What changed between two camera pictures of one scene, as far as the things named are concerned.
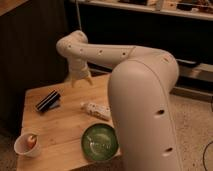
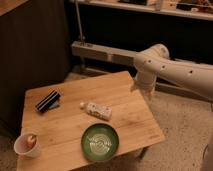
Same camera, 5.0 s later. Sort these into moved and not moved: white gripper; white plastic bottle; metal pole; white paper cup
Moved: white gripper
Not moved: metal pole; white plastic bottle; white paper cup
